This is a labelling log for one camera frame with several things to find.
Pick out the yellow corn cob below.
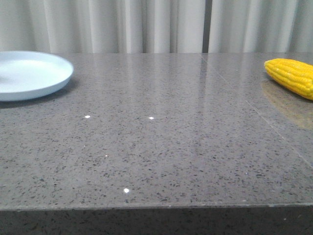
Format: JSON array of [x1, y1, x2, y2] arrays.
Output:
[[264, 58, 313, 100]]

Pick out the white curtain right panel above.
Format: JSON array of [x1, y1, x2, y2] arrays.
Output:
[[208, 0, 313, 53]]

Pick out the light blue round plate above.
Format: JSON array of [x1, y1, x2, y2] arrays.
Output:
[[0, 51, 74, 102]]

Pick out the white curtain left panel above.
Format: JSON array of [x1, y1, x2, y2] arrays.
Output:
[[0, 0, 206, 53]]

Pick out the white curtain panel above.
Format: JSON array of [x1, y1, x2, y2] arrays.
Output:
[[208, 0, 313, 53], [0, 0, 206, 53]]

